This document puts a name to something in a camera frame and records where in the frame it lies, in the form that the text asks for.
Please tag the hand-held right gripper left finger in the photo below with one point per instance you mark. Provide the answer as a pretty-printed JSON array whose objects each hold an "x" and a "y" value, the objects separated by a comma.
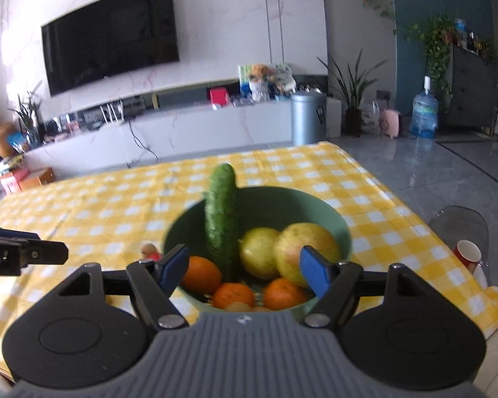
[{"x": 172, "y": 267}]

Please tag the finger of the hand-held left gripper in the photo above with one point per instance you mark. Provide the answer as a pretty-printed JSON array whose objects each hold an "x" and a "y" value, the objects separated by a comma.
[
  {"x": 12, "y": 233},
  {"x": 45, "y": 253}
]

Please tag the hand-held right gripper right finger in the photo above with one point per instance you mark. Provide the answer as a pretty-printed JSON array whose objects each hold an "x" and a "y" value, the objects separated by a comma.
[{"x": 315, "y": 271}]

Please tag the orange tangerine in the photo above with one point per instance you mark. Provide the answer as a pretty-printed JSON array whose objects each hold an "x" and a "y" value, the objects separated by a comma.
[
  {"x": 233, "y": 295},
  {"x": 201, "y": 274},
  {"x": 284, "y": 293}
]

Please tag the yellow red apple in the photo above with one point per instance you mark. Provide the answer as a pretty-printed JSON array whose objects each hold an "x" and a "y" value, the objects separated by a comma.
[{"x": 298, "y": 238}]

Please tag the yellow lemon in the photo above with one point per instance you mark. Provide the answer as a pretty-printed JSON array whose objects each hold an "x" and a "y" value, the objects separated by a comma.
[{"x": 258, "y": 253}]

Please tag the green cucumber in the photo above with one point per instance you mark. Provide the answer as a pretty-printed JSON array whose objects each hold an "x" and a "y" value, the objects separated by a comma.
[{"x": 222, "y": 215}]

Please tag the green patterned bowl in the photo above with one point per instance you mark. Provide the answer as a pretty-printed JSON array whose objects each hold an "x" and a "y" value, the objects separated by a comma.
[{"x": 269, "y": 205}]

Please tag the small brown red ball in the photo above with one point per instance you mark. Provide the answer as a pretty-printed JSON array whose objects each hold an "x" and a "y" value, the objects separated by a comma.
[{"x": 149, "y": 251}]

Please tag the orange cardboard boxes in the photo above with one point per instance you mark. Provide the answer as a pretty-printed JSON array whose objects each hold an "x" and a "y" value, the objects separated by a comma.
[{"x": 8, "y": 182}]

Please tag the orange cardboard box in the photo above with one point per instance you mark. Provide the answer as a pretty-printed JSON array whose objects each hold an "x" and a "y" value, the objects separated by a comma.
[{"x": 37, "y": 179}]

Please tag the yellow checkered tablecloth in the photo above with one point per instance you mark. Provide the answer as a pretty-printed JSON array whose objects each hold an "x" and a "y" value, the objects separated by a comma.
[{"x": 108, "y": 199}]

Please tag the orange round vase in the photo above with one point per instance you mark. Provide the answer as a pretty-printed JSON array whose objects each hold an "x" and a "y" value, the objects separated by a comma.
[{"x": 5, "y": 143}]

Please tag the green plant in vase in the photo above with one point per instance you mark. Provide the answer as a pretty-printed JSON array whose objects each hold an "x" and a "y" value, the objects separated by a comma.
[{"x": 29, "y": 116}]

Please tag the white marble media cabinet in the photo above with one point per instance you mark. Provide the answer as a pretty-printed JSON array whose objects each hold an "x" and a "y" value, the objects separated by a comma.
[{"x": 215, "y": 130}]

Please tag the red cup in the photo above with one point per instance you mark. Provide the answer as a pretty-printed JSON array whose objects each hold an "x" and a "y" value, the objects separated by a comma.
[{"x": 467, "y": 255}]

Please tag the clear glass chair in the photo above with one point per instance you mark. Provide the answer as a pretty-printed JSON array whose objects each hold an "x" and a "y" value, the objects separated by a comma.
[{"x": 460, "y": 224}]

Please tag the white router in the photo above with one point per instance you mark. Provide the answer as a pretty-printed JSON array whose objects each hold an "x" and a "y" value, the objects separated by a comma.
[{"x": 111, "y": 114}]

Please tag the grey metal trash can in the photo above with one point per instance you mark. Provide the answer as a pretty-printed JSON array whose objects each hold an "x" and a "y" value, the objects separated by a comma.
[{"x": 307, "y": 118}]

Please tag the white square box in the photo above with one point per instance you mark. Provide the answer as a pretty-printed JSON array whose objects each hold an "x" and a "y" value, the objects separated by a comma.
[{"x": 334, "y": 118}]

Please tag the white plastic bag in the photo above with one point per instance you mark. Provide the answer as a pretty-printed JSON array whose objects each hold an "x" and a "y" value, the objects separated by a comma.
[{"x": 371, "y": 118}]

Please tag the red box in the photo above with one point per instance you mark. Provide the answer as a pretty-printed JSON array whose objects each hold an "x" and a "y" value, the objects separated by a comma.
[{"x": 219, "y": 97}]

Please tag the long-leaf potted plant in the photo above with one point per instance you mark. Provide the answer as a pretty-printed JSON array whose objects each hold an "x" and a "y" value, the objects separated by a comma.
[{"x": 352, "y": 91}]

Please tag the blue water jug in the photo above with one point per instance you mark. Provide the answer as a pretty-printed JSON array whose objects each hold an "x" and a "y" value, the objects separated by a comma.
[{"x": 424, "y": 114}]

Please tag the brown teddy bear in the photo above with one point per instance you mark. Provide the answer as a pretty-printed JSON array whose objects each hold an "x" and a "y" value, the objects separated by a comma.
[{"x": 259, "y": 72}]

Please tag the grey drawer cabinet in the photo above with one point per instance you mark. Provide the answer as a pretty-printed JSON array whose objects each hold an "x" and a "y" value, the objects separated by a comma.
[{"x": 471, "y": 87}]

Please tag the trailing green potted plant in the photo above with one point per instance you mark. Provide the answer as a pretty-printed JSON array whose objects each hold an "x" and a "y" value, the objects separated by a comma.
[{"x": 433, "y": 45}]

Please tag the black wall television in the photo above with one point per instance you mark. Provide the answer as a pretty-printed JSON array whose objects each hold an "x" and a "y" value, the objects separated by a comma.
[{"x": 108, "y": 37}]

